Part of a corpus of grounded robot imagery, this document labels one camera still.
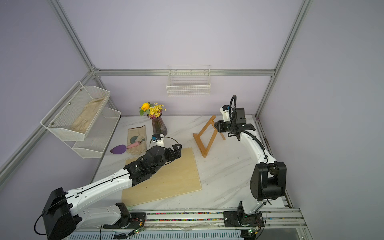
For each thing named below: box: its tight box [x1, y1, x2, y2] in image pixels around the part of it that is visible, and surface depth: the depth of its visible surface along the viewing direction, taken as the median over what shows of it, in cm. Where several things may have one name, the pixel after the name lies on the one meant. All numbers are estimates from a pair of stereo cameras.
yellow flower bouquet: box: [139, 101, 167, 119], surface depth 92 cm
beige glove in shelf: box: [70, 96, 107, 134], surface depth 80 cm
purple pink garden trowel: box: [110, 142, 141, 155], surface depth 103 cm
